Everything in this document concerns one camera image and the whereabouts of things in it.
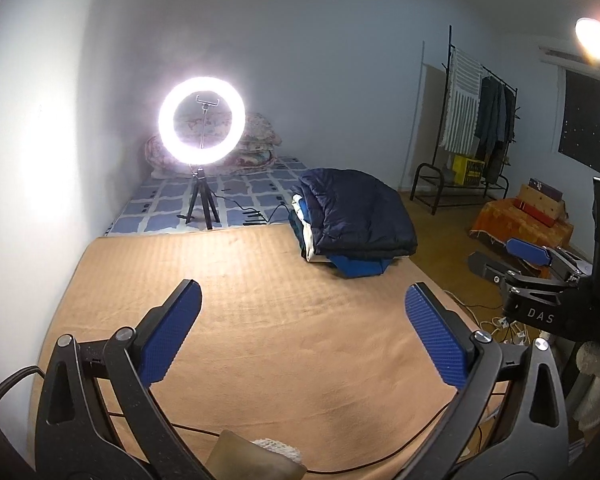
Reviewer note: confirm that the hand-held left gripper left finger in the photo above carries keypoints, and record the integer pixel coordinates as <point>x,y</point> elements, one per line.
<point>172,330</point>

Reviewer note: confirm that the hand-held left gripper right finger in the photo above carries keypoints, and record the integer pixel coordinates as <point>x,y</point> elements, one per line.
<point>437,335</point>

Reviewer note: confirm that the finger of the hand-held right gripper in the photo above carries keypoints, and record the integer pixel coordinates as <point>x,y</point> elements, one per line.
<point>530,251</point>
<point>490,267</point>

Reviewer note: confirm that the navy down jacket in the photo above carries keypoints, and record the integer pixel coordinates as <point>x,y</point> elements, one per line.
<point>360,210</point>

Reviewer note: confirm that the black metal clothes rack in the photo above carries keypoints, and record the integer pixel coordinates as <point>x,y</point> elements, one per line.
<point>425,164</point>

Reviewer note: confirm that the dark hanging clothes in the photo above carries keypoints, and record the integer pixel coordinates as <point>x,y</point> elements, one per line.
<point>490,115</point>

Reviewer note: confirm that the person's left hand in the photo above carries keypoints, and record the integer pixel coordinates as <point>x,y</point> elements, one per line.
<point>275,450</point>

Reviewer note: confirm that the red box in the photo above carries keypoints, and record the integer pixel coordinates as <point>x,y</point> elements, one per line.
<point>530,208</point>

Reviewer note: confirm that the orange patterned cloth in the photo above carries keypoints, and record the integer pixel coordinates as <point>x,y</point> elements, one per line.
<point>495,220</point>

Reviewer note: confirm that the cardboard box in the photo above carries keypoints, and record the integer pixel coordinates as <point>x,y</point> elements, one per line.
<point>556,211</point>

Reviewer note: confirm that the white power strip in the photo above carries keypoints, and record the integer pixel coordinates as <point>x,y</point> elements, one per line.
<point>510,330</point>

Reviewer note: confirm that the purple book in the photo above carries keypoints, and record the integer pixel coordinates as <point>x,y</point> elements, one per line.
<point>545,189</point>

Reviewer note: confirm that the yellow plastic crate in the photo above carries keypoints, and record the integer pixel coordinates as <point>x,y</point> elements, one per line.
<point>467,170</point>

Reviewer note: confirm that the tan blanket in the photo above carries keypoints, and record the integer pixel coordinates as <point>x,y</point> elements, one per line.
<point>280,285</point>

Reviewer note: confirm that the blue checked bedsheet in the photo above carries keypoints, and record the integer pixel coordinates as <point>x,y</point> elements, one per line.
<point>155,205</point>

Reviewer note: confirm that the black tripod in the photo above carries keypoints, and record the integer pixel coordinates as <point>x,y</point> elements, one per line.
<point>200,195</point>

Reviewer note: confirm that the dark window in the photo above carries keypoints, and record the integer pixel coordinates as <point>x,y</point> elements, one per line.
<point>585,120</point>

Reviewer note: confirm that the beige door panel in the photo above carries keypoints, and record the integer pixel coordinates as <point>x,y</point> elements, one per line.
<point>430,120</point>

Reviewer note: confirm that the white folded cloth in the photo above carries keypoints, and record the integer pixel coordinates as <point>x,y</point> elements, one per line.
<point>307,240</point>

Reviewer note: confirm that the white striped towel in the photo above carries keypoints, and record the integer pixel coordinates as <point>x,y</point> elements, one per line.
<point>462,100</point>

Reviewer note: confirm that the red floral folded quilt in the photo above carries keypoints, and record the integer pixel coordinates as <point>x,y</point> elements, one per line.
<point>250,162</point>

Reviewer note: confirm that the pale floral folded quilt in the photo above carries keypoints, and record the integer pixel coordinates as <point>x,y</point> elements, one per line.
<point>262,130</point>

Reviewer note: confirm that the ceiling light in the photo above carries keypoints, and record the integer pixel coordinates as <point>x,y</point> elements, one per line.
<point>597,40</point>

